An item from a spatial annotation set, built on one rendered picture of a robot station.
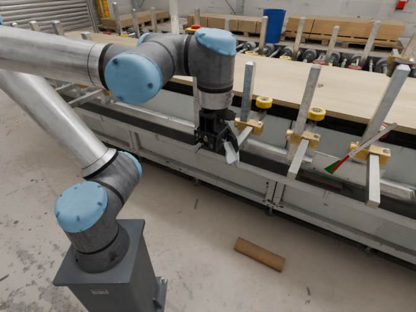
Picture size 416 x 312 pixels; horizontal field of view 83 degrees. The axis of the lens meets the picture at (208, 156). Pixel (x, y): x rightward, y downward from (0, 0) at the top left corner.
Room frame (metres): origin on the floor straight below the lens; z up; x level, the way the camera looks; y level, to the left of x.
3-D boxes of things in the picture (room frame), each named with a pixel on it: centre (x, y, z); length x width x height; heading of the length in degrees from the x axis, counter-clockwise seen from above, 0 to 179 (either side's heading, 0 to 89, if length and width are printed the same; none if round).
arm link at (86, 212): (0.48, 0.39, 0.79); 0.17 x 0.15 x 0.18; 168
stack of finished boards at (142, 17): (8.96, 2.34, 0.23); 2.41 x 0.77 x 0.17; 152
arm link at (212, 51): (0.56, -0.01, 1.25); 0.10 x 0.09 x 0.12; 78
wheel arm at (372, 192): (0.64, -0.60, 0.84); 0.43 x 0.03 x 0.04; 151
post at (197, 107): (1.12, 0.05, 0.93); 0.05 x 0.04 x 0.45; 61
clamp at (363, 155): (0.74, -0.63, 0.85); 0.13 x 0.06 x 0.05; 61
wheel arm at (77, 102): (1.42, 0.68, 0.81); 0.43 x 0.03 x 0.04; 151
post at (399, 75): (0.75, -0.61, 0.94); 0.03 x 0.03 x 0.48; 61
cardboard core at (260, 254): (0.76, -0.32, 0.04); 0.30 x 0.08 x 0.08; 61
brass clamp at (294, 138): (0.86, -0.41, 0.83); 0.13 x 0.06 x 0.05; 61
